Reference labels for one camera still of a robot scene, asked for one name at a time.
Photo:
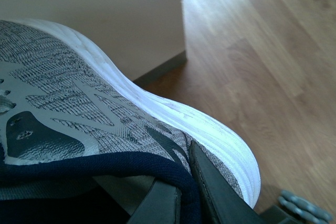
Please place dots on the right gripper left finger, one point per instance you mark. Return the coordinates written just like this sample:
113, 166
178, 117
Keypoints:
162, 204

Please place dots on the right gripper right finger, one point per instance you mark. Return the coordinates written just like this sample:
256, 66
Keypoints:
219, 202

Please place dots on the grey knit sneaker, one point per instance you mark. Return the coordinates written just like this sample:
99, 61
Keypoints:
80, 143

